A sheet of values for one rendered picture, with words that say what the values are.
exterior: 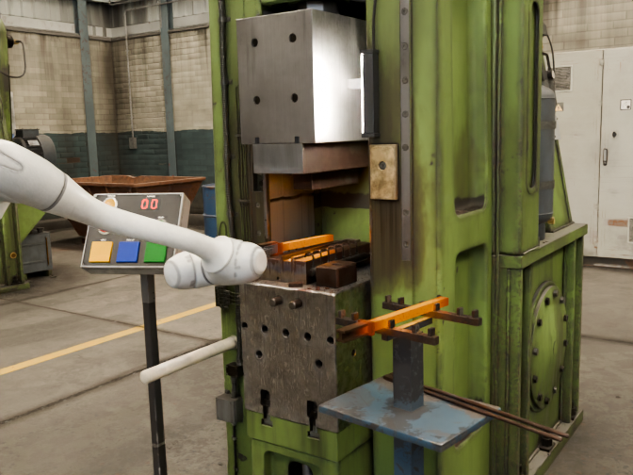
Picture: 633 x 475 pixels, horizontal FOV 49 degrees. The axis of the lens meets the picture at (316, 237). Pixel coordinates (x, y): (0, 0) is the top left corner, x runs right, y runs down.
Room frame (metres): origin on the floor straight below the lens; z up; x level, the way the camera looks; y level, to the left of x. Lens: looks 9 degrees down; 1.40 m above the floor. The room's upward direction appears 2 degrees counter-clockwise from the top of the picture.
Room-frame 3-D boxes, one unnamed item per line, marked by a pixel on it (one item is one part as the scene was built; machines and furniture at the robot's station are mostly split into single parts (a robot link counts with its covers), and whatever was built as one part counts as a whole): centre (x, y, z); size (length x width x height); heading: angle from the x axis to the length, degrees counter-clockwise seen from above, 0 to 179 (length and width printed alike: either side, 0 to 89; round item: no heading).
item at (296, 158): (2.42, 0.00, 1.32); 0.42 x 0.20 x 0.10; 145
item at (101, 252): (2.39, 0.75, 1.01); 0.07 x 0.05 x 0.07; 80
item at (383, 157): (2.17, -0.21, 1.27); 0.09 x 0.02 x 0.17; 55
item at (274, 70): (2.39, -0.04, 1.56); 0.42 x 0.39 x 0.40; 145
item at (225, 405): (2.55, 0.35, 0.36); 0.09 x 0.07 x 0.12; 55
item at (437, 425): (1.82, -0.24, 0.64); 0.40 x 0.30 x 0.02; 47
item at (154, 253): (2.35, 0.55, 1.01); 0.07 x 0.05 x 0.07; 80
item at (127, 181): (9.13, 2.51, 0.42); 1.89 x 1.20 x 0.85; 55
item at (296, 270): (2.42, 0.00, 0.96); 0.42 x 0.20 x 0.09; 145
